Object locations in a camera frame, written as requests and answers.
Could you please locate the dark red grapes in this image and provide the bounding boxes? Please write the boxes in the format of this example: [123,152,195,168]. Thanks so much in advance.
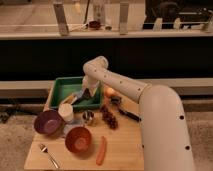
[100,105,118,129]

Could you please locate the white cup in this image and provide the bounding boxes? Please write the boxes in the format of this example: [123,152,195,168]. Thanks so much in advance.
[58,103,74,122]

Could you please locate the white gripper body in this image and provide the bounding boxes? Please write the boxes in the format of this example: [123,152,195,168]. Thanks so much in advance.
[82,75,99,93]

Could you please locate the black handled tool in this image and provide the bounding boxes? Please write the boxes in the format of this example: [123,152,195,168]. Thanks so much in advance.
[110,95,141,122]

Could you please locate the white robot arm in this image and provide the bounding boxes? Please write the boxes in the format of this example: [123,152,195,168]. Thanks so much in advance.
[83,56,195,171]

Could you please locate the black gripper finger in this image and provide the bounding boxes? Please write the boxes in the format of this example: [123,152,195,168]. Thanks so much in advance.
[82,89,91,100]

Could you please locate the dark red background bowl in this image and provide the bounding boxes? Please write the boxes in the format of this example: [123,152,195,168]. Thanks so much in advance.
[89,21,101,30]

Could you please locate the wooden table board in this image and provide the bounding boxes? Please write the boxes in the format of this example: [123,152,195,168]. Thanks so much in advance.
[23,83,158,171]

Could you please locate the green plastic tray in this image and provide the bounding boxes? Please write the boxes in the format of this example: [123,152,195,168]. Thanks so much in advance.
[49,77,102,111]

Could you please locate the small metal cup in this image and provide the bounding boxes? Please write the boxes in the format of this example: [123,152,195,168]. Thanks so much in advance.
[82,110,94,125]

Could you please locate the orange-brown bowl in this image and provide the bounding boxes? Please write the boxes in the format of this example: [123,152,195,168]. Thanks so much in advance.
[65,127,92,154]

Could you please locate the silver fork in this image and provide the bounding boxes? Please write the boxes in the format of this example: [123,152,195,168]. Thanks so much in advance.
[39,144,60,169]

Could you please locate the orange carrot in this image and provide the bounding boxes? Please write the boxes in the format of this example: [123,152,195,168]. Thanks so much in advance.
[96,136,107,165]

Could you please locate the orange fruit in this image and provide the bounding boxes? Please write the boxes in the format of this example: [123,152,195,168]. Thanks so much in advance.
[104,87,116,98]

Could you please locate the purple bowl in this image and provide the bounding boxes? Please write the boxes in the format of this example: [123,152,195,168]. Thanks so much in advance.
[34,110,63,135]

